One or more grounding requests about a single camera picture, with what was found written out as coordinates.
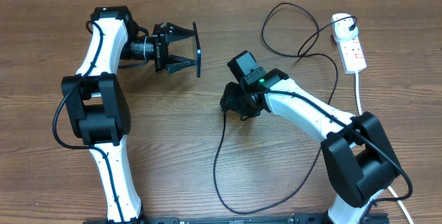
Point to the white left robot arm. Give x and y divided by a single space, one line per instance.
96 105

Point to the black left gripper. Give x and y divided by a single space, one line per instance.
161 48

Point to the white charger plug adapter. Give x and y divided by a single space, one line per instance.
344 27

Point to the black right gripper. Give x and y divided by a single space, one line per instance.
231 101

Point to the white power strip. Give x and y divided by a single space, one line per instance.
351 55

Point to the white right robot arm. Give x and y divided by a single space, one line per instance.
359 158

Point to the dark blue smartphone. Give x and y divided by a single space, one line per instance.
197 51

